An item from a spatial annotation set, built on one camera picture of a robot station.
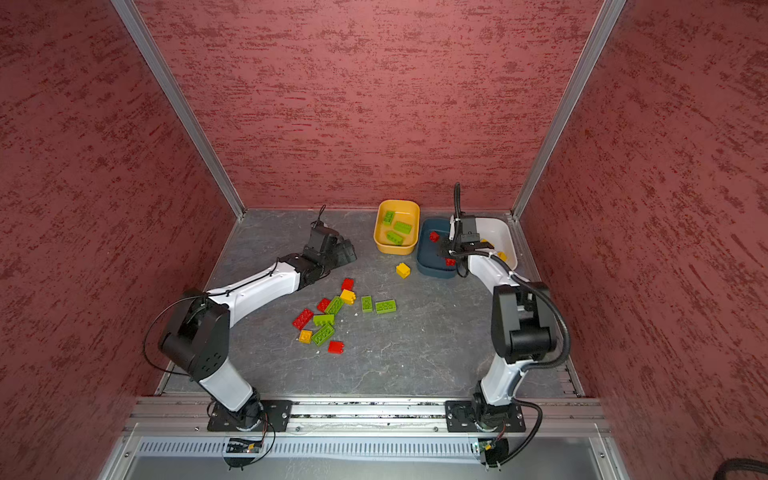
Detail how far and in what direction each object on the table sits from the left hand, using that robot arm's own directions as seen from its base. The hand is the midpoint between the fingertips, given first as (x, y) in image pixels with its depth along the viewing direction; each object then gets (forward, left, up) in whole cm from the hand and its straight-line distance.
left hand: (343, 256), depth 92 cm
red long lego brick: (+5, -36, -10) cm, 38 cm away
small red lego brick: (+16, -31, -9) cm, 36 cm away
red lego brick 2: (-12, +6, -10) cm, 17 cm away
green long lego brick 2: (-21, +5, -11) cm, 24 cm away
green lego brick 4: (-12, +3, -10) cm, 16 cm away
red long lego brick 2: (-17, +12, -11) cm, 23 cm away
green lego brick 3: (-12, -14, -11) cm, 21 cm away
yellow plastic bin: (+30, -22, -10) cm, 38 cm away
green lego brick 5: (-18, +6, -9) cm, 21 cm away
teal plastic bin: (+1, -28, -7) cm, 29 cm away
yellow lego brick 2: (-9, -1, -10) cm, 13 cm away
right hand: (+4, -32, -1) cm, 32 cm away
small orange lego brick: (-22, +10, -12) cm, 27 cm away
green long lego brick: (+23, -20, -13) cm, 33 cm away
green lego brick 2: (+16, -16, -10) cm, 25 cm away
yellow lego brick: (-9, -38, +20) cm, 44 cm away
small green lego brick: (-11, -8, -11) cm, 17 cm away
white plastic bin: (+18, -56, -8) cm, 59 cm away
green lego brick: (+27, -14, -10) cm, 32 cm away
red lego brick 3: (-25, +1, -12) cm, 27 cm away
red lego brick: (-3, -1, -12) cm, 13 cm away
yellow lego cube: (+2, -19, -10) cm, 22 cm away
